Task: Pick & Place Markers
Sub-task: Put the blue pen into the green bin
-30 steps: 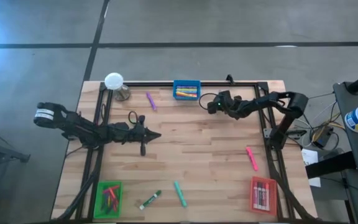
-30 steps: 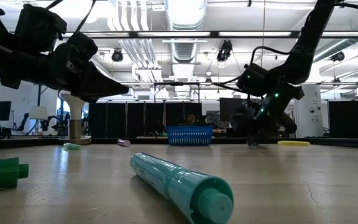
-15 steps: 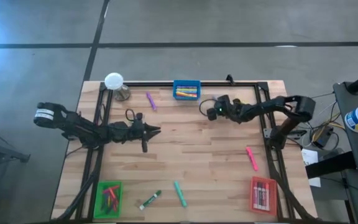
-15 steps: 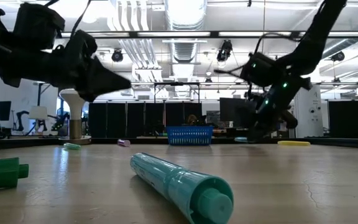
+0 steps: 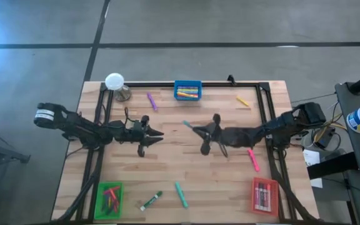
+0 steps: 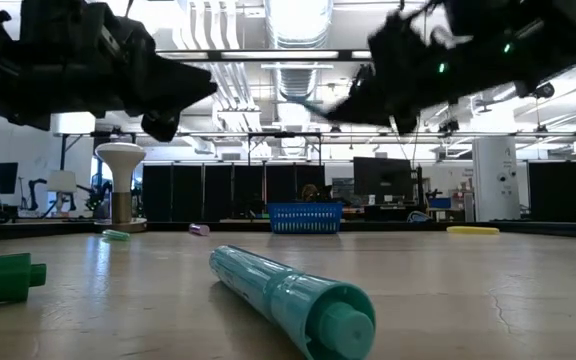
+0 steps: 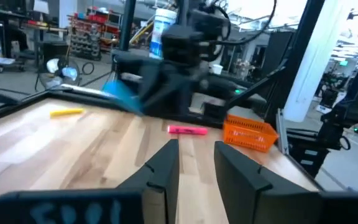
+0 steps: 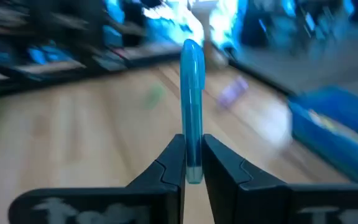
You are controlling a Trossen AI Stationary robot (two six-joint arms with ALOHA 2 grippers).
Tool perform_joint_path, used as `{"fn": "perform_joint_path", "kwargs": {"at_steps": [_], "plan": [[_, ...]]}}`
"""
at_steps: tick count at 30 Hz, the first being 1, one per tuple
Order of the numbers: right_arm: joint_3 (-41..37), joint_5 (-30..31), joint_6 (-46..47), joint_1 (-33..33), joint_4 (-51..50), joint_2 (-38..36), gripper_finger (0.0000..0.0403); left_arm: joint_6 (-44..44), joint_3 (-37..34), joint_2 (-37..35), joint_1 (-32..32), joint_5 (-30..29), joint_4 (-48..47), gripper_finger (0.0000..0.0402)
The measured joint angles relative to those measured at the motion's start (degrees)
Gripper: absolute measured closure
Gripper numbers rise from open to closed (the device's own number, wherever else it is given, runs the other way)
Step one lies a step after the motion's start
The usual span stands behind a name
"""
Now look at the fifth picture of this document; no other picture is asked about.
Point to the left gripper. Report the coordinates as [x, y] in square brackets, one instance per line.
[139, 134]

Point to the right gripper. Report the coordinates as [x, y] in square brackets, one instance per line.
[233, 137]

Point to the blue thin pen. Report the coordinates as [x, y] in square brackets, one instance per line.
[187, 124]

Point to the orange-yellow highlighter marker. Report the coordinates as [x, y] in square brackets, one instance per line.
[186, 94]

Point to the purple highlighter marker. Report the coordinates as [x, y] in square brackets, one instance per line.
[152, 102]
[186, 87]

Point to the red thin pen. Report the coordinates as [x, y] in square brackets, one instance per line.
[112, 189]

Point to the yellow thin pen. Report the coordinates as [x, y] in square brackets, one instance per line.
[109, 200]
[242, 101]

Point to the pink Expo dry-erase marker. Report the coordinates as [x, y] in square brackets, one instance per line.
[256, 197]

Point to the dark green Expo marker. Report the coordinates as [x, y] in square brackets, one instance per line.
[260, 197]

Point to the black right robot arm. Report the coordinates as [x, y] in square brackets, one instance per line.
[286, 123]

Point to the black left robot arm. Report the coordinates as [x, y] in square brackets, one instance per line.
[83, 131]

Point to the blue plastic basket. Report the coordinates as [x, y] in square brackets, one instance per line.
[175, 93]

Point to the pink highlighter marker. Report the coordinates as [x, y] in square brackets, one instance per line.
[253, 160]

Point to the green Expo dry-erase marker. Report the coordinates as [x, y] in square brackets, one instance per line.
[151, 200]

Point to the teal Sharpie highlighter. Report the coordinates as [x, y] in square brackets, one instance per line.
[181, 195]

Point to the white dome metal lamp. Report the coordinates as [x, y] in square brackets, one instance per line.
[115, 81]

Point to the green plastic basket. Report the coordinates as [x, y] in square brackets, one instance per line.
[120, 215]

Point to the orange plastic basket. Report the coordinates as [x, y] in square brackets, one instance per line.
[264, 213]

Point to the white paper sheet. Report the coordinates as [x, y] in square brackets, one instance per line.
[311, 156]

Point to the black power box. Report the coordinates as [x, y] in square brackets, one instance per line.
[323, 140]

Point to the black rig crossbar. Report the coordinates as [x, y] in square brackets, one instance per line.
[330, 167]

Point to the black metal stand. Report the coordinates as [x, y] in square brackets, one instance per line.
[11, 154]

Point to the black frame clamp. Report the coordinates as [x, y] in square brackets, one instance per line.
[231, 79]

